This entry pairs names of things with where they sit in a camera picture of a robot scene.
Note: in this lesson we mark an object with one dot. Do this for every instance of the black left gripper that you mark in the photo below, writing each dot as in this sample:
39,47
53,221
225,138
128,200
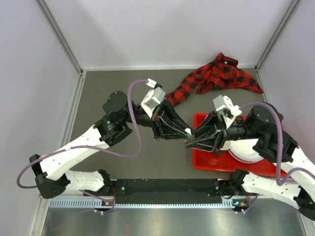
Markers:
170,115

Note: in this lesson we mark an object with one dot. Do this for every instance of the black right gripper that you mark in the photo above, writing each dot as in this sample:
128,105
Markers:
213,123

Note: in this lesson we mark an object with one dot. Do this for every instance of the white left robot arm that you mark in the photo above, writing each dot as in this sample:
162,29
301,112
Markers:
53,172

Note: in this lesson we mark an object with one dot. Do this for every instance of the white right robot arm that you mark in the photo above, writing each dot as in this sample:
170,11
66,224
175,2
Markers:
295,173

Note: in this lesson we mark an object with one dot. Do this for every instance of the white paper cup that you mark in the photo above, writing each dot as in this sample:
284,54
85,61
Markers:
224,148

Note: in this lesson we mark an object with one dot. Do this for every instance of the red plastic tray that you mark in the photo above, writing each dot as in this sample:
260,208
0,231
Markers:
204,160

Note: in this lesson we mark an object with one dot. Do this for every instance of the white plate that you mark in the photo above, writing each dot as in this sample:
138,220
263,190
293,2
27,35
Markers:
242,150

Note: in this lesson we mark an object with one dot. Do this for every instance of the red black plaid shirt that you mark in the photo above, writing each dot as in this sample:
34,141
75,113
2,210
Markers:
220,74

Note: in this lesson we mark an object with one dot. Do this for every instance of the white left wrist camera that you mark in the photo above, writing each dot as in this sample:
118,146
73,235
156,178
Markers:
153,98

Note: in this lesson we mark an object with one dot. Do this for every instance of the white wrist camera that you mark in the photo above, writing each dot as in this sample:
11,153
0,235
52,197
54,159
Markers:
153,98
224,106

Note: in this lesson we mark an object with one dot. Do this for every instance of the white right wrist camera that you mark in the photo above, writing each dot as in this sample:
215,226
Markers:
224,106

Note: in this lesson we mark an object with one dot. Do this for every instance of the white slotted cable duct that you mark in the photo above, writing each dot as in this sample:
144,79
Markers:
96,203

